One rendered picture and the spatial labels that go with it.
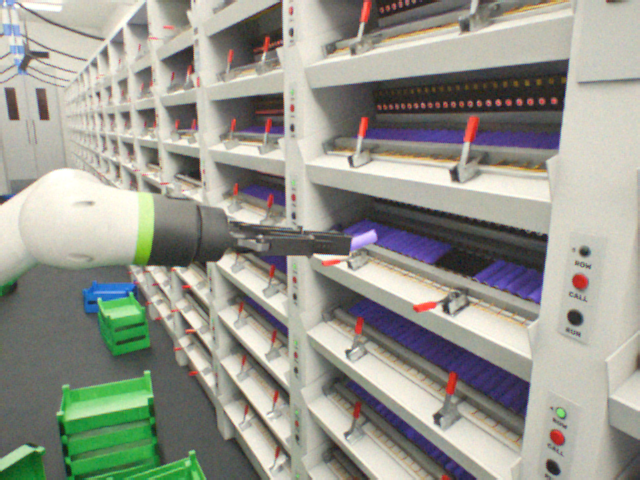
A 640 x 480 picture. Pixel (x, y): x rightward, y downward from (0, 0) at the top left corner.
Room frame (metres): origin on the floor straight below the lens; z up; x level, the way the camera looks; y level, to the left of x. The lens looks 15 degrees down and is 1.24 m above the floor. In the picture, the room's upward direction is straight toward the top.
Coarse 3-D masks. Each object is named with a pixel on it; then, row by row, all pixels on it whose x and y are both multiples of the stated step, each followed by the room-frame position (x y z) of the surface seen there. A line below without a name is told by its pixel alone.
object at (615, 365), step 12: (636, 336) 0.48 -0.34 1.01; (624, 348) 0.47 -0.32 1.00; (636, 348) 0.48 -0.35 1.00; (612, 360) 0.46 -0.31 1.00; (624, 360) 0.47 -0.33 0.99; (636, 360) 0.48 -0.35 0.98; (612, 372) 0.46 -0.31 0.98; (624, 372) 0.47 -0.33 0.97; (636, 372) 0.48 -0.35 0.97; (612, 384) 0.46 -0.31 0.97; (624, 384) 0.47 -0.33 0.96; (636, 384) 0.47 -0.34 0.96; (612, 396) 0.46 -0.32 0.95; (624, 396) 0.46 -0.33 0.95; (636, 396) 0.45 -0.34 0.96; (612, 408) 0.46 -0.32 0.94; (624, 408) 0.45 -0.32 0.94; (636, 408) 0.44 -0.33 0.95; (612, 420) 0.47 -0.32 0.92; (624, 420) 0.45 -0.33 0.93; (636, 420) 0.44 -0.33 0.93; (636, 432) 0.45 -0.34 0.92
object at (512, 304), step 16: (384, 256) 0.89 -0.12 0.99; (400, 256) 0.86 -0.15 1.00; (416, 272) 0.81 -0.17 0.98; (432, 272) 0.78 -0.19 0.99; (448, 272) 0.76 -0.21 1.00; (432, 288) 0.75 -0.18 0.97; (448, 288) 0.75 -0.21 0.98; (464, 288) 0.71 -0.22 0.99; (480, 288) 0.69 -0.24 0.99; (496, 304) 0.66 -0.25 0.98; (512, 304) 0.63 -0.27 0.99; (528, 304) 0.62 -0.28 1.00
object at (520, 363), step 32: (320, 224) 1.09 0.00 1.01; (352, 224) 1.13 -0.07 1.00; (448, 224) 0.92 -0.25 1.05; (320, 256) 1.02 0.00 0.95; (480, 256) 0.83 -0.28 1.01; (352, 288) 0.93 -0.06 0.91; (384, 288) 0.82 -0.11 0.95; (416, 288) 0.78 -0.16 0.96; (416, 320) 0.76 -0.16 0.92; (448, 320) 0.68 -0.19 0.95; (480, 320) 0.65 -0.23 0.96; (512, 320) 0.63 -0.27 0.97; (480, 352) 0.63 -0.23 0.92; (512, 352) 0.58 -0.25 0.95
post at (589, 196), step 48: (576, 48) 0.54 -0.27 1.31; (576, 96) 0.54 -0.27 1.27; (624, 96) 0.49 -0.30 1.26; (576, 144) 0.53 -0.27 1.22; (624, 144) 0.49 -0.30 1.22; (576, 192) 0.52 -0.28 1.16; (624, 192) 0.48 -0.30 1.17; (624, 240) 0.47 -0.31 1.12; (624, 288) 0.47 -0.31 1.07; (624, 336) 0.47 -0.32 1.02; (576, 384) 0.50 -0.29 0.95; (528, 432) 0.54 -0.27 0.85; (576, 432) 0.49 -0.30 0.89; (624, 432) 0.49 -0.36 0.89
